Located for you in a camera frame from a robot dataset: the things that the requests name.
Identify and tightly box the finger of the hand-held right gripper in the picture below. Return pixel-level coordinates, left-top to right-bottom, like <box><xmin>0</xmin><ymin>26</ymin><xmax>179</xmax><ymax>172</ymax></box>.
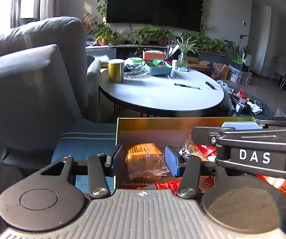
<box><xmin>191</xmin><ymin>126</ymin><xmax>286</xmax><ymax>182</ymax></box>
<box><xmin>221</xmin><ymin>120</ymin><xmax>286</xmax><ymax>130</ymax></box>

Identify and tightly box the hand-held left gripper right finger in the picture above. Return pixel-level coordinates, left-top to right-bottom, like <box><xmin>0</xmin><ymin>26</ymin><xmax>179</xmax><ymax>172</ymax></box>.
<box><xmin>165</xmin><ymin>146</ymin><xmax>217</xmax><ymax>200</ymax></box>

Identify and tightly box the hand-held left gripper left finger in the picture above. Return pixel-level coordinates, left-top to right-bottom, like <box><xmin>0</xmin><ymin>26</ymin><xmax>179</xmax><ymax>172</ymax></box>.
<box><xmin>39</xmin><ymin>144</ymin><xmax>123</xmax><ymax>200</ymax></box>

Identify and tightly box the clear bread packet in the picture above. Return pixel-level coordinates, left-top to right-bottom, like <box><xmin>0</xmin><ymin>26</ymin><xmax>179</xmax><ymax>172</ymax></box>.
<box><xmin>125</xmin><ymin>143</ymin><xmax>170</xmax><ymax>180</ymax></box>

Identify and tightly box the green cardboard box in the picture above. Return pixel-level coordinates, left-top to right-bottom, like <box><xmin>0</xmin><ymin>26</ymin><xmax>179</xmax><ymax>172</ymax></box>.
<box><xmin>115</xmin><ymin>116</ymin><xmax>257</xmax><ymax>195</ymax></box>

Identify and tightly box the red yellow snack packet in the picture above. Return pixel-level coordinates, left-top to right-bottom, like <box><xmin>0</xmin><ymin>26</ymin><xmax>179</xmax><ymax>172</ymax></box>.
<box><xmin>255</xmin><ymin>174</ymin><xmax>286</xmax><ymax>203</ymax></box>

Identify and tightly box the red printed snack packet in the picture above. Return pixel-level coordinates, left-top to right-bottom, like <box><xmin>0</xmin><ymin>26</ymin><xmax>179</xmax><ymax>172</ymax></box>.
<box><xmin>121</xmin><ymin>175</ymin><xmax>215</xmax><ymax>195</ymax></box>

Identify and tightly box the red speckled snack packet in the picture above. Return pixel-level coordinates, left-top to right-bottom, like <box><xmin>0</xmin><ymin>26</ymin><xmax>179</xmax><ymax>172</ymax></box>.
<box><xmin>180</xmin><ymin>135</ymin><xmax>217</xmax><ymax>163</ymax></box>

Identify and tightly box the dark grey rug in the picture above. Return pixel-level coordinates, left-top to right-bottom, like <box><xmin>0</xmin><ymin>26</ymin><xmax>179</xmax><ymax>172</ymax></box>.
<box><xmin>230</xmin><ymin>90</ymin><xmax>276</xmax><ymax>119</ymax></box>

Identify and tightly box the black plastic bag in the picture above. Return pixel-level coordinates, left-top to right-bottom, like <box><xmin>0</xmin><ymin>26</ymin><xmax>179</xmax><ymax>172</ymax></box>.
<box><xmin>216</xmin><ymin>79</ymin><xmax>235</xmax><ymax>115</ymax></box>

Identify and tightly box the blue striped cushion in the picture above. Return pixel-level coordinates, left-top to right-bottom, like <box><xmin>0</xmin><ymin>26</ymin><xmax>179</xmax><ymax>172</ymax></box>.
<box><xmin>50</xmin><ymin>126</ymin><xmax>118</xmax><ymax>163</ymax></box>

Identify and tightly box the clear plastic storage box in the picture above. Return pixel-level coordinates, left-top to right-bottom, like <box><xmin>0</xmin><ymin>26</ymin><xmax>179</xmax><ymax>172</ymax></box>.
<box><xmin>229</xmin><ymin>65</ymin><xmax>253</xmax><ymax>85</ymax></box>

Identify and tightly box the black pen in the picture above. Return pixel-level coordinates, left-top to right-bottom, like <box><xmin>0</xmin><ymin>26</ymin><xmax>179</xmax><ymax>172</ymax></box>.
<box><xmin>174</xmin><ymin>83</ymin><xmax>201</xmax><ymax>90</ymax></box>

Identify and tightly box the white round table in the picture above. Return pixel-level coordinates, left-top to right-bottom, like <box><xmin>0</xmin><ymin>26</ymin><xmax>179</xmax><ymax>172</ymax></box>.
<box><xmin>98</xmin><ymin>66</ymin><xmax>225</xmax><ymax>118</ymax></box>

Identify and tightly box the large-leaf plant in white pot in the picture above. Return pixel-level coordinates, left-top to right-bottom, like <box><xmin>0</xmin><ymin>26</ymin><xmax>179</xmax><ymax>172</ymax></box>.
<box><xmin>223</xmin><ymin>34</ymin><xmax>255</xmax><ymax>67</ymax></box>

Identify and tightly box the open cardboard box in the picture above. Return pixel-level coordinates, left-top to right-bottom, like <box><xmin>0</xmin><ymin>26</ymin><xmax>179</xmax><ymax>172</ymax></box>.
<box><xmin>187</xmin><ymin>56</ymin><xmax>211</xmax><ymax>71</ymax></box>

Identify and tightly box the row of potted plants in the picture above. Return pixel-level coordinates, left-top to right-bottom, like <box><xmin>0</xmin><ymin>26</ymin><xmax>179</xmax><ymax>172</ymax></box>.
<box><xmin>180</xmin><ymin>31</ymin><xmax>226</xmax><ymax>54</ymax></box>

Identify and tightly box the yellow can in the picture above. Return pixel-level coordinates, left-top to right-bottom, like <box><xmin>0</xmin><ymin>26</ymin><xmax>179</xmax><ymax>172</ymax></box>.
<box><xmin>107</xmin><ymin>59</ymin><xmax>125</xmax><ymax>84</ymax></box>

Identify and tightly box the blue plastic tray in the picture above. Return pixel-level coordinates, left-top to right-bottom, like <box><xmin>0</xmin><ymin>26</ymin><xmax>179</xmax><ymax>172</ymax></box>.
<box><xmin>143</xmin><ymin>60</ymin><xmax>173</xmax><ymax>76</ymax></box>

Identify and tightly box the spider plant in glass vase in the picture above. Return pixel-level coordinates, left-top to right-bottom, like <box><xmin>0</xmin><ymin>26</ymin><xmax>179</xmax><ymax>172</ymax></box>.
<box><xmin>175</xmin><ymin>35</ymin><xmax>199</xmax><ymax>68</ymax></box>

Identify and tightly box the orange box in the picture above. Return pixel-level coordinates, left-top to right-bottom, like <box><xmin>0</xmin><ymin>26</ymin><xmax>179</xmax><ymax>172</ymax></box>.
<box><xmin>142</xmin><ymin>50</ymin><xmax>166</xmax><ymax>61</ymax></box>

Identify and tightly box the grey sofa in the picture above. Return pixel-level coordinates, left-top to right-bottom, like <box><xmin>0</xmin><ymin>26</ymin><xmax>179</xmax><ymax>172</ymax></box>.
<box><xmin>0</xmin><ymin>16</ymin><xmax>116</xmax><ymax>171</ymax></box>

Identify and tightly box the potted green plant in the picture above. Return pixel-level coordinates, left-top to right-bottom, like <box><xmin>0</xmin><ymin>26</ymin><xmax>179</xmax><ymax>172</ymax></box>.
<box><xmin>132</xmin><ymin>27</ymin><xmax>156</xmax><ymax>45</ymax></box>
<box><xmin>90</xmin><ymin>23</ymin><xmax>118</xmax><ymax>46</ymax></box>
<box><xmin>153</xmin><ymin>28</ymin><xmax>171</xmax><ymax>47</ymax></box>

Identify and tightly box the red leaf plant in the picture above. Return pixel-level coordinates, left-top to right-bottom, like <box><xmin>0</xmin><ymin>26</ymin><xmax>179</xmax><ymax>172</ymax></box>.
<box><xmin>81</xmin><ymin>13</ymin><xmax>99</xmax><ymax>32</ymax></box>

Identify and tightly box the black television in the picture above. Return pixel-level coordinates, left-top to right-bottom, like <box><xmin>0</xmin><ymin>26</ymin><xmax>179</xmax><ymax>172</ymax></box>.
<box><xmin>106</xmin><ymin>0</ymin><xmax>205</xmax><ymax>32</ymax></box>

